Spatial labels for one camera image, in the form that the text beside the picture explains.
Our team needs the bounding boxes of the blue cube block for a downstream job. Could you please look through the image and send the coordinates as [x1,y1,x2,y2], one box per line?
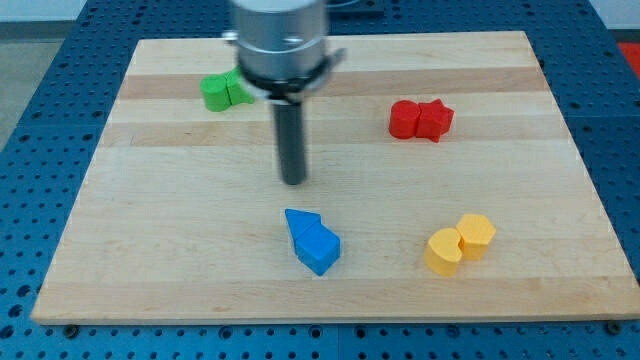
[294,223,341,276]

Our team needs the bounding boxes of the yellow hexagon block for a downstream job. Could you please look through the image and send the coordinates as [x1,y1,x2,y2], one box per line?
[456,214,496,260]

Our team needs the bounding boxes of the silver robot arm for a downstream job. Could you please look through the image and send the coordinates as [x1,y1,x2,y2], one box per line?
[223,0,346,105]

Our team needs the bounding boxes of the yellow heart block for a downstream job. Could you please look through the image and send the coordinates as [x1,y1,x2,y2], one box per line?
[423,227,462,277]

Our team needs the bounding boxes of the green star block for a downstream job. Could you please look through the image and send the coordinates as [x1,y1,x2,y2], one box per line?
[224,68,254,106]

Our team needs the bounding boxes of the red round block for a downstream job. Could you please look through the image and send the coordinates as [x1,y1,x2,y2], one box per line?
[388,100,421,139]

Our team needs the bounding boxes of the red star block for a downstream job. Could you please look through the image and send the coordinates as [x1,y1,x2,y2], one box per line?
[415,99,455,143]

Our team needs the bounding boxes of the wooden board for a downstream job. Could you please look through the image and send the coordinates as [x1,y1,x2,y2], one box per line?
[31,31,639,325]

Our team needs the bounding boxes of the blue triangle block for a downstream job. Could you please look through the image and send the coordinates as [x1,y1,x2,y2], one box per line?
[284,208,321,246]

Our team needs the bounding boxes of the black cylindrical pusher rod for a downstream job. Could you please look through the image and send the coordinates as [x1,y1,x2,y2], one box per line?
[272,104,307,185]

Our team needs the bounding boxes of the blue perforated table plate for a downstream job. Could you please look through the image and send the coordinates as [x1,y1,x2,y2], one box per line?
[1,0,639,359]

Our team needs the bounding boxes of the green round block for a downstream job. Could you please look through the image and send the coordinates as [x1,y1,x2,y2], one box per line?
[200,74,231,112]

